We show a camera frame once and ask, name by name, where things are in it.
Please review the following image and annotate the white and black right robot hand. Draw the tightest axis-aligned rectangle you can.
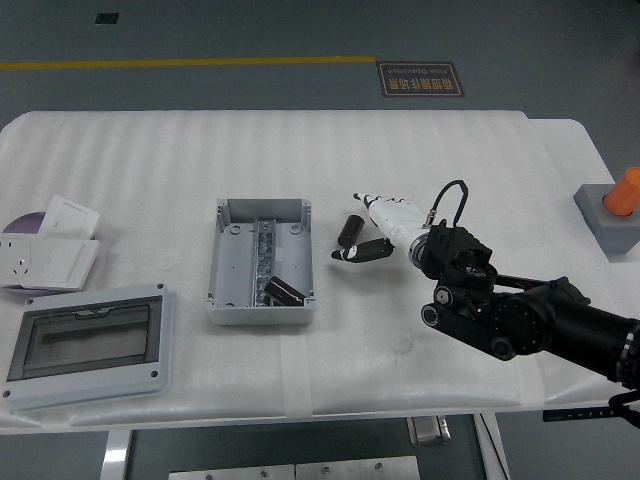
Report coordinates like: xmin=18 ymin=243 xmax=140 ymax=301
xmin=330 ymin=191 xmax=429 ymax=264

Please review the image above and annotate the dark brown cylindrical battery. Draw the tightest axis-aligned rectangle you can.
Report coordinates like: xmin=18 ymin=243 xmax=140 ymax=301
xmin=337 ymin=213 xmax=365 ymax=248
xmin=264 ymin=275 xmax=308 ymax=307

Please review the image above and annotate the open grey junction box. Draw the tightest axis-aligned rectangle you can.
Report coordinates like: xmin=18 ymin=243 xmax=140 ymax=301
xmin=205 ymin=197 xmax=318 ymax=326

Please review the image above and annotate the white foam mat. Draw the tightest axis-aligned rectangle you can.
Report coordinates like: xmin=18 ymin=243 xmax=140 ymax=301
xmin=0 ymin=109 xmax=619 ymax=429

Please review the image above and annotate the grey block base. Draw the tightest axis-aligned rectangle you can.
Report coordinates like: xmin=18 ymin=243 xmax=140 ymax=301
xmin=573 ymin=183 xmax=640 ymax=262

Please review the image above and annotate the orange cylinder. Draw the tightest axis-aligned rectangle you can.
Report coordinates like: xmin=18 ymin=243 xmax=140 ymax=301
xmin=601 ymin=167 xmax=640 ymax=218

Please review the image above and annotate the white table leg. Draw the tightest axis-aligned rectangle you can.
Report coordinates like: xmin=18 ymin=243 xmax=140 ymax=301
xmin=473 ymin=413 xmax=512 ymax=480
xmin=99 ymin=429 xmax=134 ymax=480

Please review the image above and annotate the black table control panel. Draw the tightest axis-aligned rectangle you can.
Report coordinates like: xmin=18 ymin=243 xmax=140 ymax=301
xmin=542 ymin=408 xmax=614 ymax=423

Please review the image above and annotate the grey metal plate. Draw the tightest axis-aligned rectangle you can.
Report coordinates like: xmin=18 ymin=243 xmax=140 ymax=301
xmin=168 ymin=464 xmax=296 ymax=480

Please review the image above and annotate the grey lid with clear window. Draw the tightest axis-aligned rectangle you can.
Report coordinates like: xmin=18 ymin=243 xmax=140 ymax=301
xmin=1 ymin=283 xmax=177 ymax=413

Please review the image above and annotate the purple disc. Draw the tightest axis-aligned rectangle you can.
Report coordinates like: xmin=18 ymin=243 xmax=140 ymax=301
xmin=1 ymin=212 xmax=50 ymax=236

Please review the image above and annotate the metal mounting rail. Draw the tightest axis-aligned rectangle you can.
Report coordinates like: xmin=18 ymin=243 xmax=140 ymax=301
xmin=248 ymin=218 xmax=278 ymax=307

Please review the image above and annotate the silver metal bracket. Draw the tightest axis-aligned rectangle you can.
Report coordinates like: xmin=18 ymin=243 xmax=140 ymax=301
xmin=406 ymin=415 xmax=452 ymax=447

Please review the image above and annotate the white switch panel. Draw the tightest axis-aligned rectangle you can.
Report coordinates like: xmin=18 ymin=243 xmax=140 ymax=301
xmin=23 ymin=237 xmax=102 ymax=293

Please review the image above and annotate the white wall socket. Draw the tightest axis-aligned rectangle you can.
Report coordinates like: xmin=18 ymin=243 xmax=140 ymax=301
xmin=0 ymin=237 xmax=37 ymax=288

